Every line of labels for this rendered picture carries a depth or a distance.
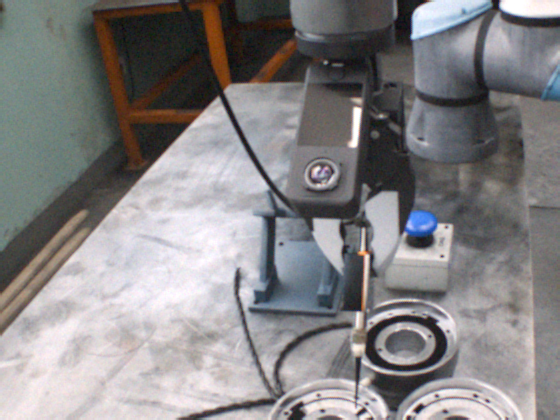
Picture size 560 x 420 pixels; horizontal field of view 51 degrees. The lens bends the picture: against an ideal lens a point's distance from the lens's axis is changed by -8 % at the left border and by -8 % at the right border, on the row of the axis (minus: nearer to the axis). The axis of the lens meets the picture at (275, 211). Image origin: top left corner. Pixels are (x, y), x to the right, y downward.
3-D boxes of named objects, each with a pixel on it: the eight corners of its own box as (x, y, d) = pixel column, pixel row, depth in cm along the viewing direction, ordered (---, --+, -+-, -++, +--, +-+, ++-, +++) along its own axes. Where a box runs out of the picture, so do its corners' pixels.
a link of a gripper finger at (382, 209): (414, 242, 56) (403, 151, 51) (409, 283, 51) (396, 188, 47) (381, 243, 57) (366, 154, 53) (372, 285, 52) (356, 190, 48)
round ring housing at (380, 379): (400, 314, 66) (399, 284, 64) (479, 358, 59) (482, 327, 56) (330, 368, 61) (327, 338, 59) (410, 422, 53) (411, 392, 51)
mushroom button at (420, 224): (435, 266, 68) (435, 228, 65) (400, 264, 69) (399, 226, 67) (438, 245, 71) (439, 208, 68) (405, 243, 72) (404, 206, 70)
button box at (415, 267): (447, 293, 67) (448, 258, 65) (385, 288, 70) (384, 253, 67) (453, 250, 74) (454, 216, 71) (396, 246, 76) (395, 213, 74)
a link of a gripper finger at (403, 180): (422, 224, 50) (409, 125, 45) (420, 235, 48) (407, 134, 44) (365, 227, 51) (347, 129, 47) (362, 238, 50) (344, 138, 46)
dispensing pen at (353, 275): (334, 410, 51) (343, 209, 51) (343, 397, 55) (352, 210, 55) (360, 412, 50) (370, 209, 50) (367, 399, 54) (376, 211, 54)
